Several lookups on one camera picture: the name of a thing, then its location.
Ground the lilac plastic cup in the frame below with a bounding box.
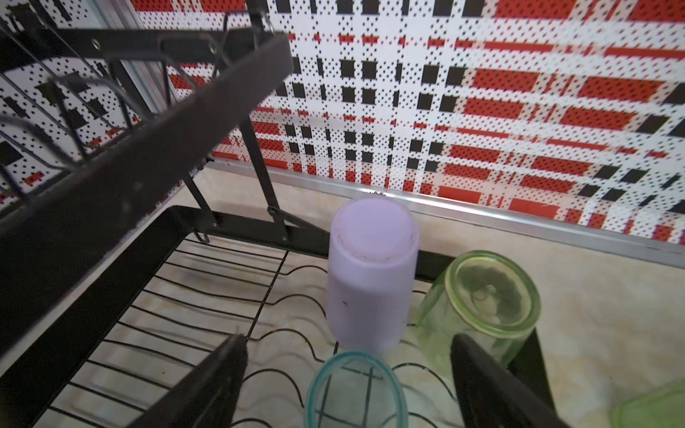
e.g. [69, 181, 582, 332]
[326, 196, 420, 354]

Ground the black wire dish rack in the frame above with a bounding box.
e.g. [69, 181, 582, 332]
[1, 1, 329, 427]

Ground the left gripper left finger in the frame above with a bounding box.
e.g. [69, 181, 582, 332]
[130, 335, 248, 427]

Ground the light green ceramic mug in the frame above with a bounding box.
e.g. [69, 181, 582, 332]
[611, 378, 684, 427]

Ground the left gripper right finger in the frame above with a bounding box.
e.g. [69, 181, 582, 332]
[451, 333, 567, 427]

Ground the short green transparent cup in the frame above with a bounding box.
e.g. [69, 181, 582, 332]
[415, 251, 542, 376]

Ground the teal translucent cup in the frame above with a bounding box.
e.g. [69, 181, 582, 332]
[303, 351, 409, 427]

